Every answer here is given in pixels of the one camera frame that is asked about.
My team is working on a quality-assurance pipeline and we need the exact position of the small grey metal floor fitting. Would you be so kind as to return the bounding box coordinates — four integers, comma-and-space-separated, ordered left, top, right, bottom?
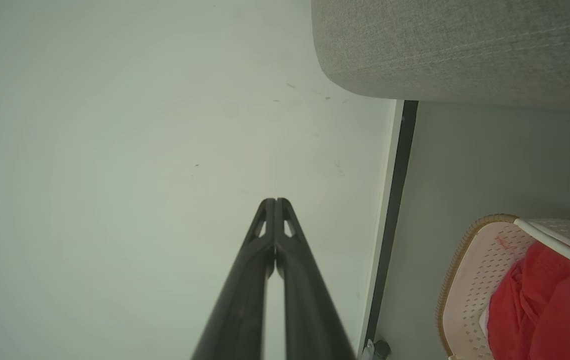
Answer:
362, 339, 392, 360

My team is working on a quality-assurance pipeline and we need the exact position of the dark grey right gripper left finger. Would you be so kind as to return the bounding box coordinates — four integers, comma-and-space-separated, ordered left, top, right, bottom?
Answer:
192, 198, 276, 360

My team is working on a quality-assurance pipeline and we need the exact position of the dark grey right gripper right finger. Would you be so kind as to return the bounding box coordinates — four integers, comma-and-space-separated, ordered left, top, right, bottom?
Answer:
275, 198, 356, 360

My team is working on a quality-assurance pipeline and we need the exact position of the grey carpet mat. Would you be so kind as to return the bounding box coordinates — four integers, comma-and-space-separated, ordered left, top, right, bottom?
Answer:
311, 0, 570, 114

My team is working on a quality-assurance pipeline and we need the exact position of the cream perforated plastic laundry basket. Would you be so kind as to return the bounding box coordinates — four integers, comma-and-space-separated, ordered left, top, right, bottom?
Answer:
436, 214, 570, 360

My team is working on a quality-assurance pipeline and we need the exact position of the black and white wall trim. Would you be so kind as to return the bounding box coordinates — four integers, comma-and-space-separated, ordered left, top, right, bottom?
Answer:
357, 100, 419, 358

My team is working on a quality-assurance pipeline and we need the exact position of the red and white sports garment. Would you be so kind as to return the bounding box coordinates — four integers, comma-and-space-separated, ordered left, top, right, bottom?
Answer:
486, 241, 570, 360

